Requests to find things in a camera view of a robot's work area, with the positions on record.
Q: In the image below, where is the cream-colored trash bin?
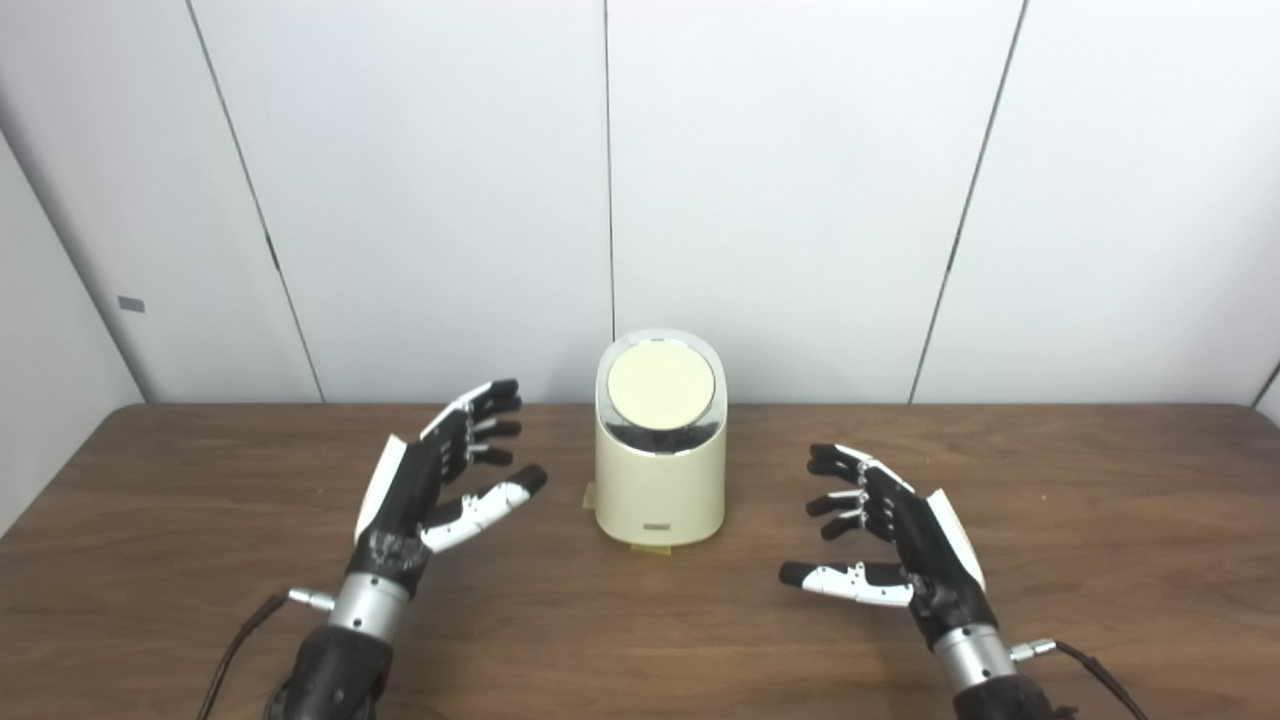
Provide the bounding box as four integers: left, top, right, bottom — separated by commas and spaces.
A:
595, 330, 728, 548

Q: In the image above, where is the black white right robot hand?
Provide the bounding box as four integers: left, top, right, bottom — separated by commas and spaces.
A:
779, 444, 999, 651

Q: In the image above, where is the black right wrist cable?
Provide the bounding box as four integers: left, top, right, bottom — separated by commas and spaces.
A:
1010, 637, 1151, 720

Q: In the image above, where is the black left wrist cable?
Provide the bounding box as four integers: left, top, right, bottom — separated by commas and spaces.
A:
197, 588, 336, 720

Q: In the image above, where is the round cream bin lid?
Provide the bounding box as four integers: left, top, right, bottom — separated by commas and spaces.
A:
607, 341, 717, 428

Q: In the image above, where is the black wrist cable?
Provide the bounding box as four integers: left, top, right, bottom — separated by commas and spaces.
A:
197, 588, 336, 720
1010, 637, 1151, 720

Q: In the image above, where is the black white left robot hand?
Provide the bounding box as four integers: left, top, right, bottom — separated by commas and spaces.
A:
345, 378, 549, 601

